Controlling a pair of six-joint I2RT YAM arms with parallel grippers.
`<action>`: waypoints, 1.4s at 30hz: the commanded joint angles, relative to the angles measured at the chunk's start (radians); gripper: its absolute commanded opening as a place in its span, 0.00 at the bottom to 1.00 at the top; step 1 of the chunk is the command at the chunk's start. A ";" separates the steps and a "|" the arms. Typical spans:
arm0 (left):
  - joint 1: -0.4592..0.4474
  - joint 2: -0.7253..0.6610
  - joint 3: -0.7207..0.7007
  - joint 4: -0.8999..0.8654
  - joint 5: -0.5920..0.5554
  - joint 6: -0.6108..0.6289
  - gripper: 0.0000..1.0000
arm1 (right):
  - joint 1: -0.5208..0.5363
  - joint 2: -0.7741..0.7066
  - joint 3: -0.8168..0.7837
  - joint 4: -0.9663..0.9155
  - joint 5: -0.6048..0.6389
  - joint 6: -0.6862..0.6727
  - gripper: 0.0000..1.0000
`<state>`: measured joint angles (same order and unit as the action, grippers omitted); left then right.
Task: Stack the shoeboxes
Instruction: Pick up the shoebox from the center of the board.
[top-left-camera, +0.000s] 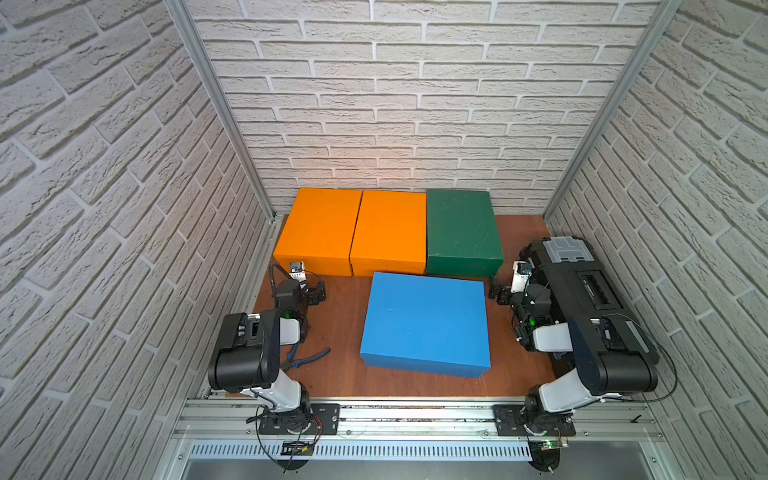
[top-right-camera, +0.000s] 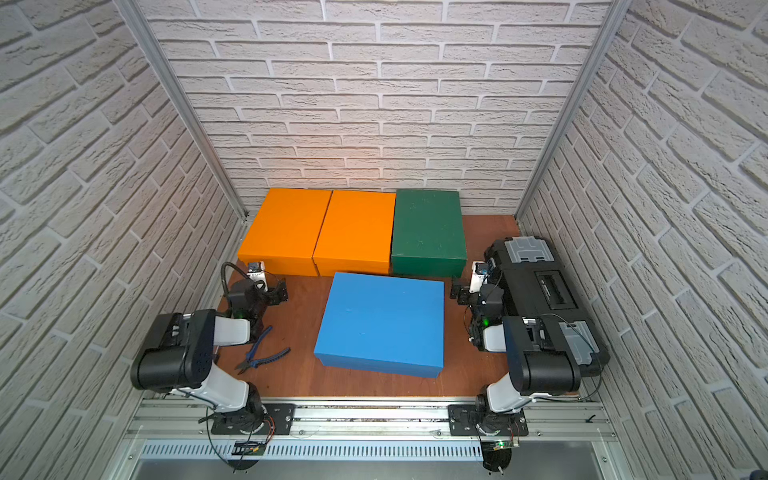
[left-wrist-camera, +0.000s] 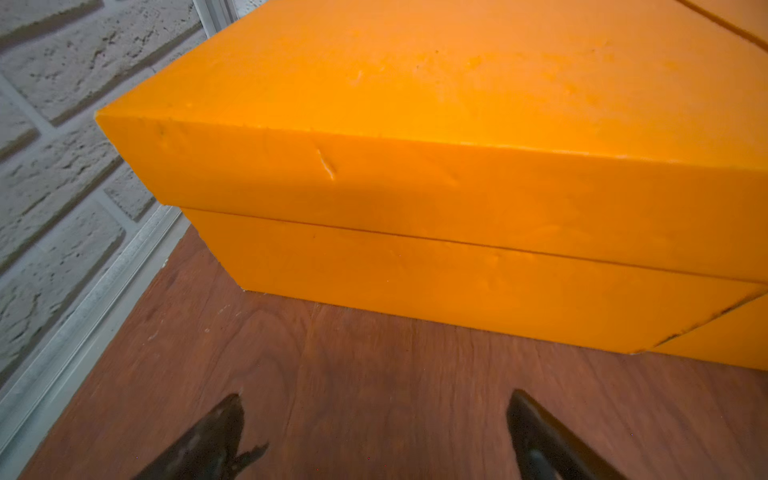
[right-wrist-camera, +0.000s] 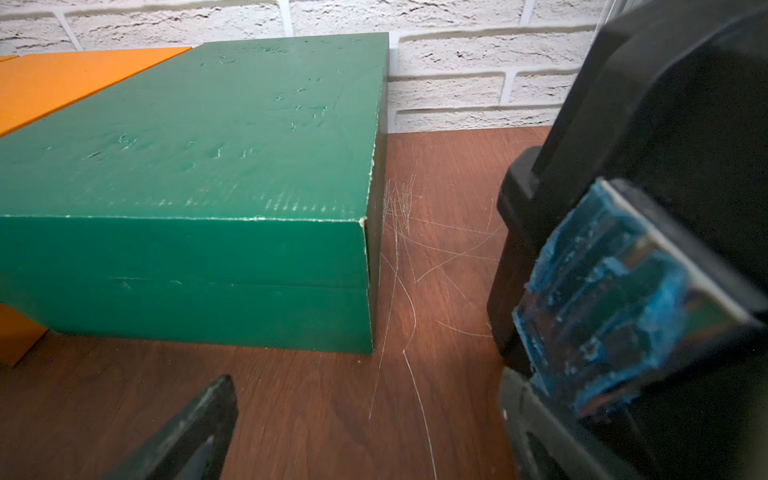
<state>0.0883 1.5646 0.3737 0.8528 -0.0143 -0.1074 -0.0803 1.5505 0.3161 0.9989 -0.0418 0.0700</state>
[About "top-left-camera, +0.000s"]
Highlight green shoebox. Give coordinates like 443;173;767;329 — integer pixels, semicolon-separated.
425;189;504;278

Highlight blue shoebox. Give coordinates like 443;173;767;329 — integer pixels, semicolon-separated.
360;272;491;379

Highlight orange shoebox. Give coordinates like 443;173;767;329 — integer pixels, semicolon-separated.
274;188;362;277
350;190;427;277

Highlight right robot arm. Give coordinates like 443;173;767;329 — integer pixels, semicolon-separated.
488;282;659;436

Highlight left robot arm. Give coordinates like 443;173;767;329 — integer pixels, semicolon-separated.
207;279;331;434

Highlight black plastic toolbox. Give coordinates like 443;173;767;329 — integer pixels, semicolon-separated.
520;237;660;396

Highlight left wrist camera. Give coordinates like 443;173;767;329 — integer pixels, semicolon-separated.
289;261;307;282

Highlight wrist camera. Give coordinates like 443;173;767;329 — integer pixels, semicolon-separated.
510;261;534;293
289;261;307;282

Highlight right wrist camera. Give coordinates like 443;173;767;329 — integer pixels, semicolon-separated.
510;261;534;293

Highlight blue handled pliers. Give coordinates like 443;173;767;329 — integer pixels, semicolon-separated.
280;344;331;371

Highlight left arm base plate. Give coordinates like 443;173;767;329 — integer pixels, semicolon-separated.
258;403;341;438

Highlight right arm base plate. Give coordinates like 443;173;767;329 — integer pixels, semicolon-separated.
492;404;576;437

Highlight aluminium front rail frame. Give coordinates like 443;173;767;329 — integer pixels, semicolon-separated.
154;395;683;479

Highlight left corner aluminium post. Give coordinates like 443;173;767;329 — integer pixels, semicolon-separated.
166;0;277;222

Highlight corner aluminium post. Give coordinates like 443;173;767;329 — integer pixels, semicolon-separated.
166;0;277;222
542;0;683;221

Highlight right corner aluminium post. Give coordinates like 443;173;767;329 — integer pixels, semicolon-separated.
542;0;683;221

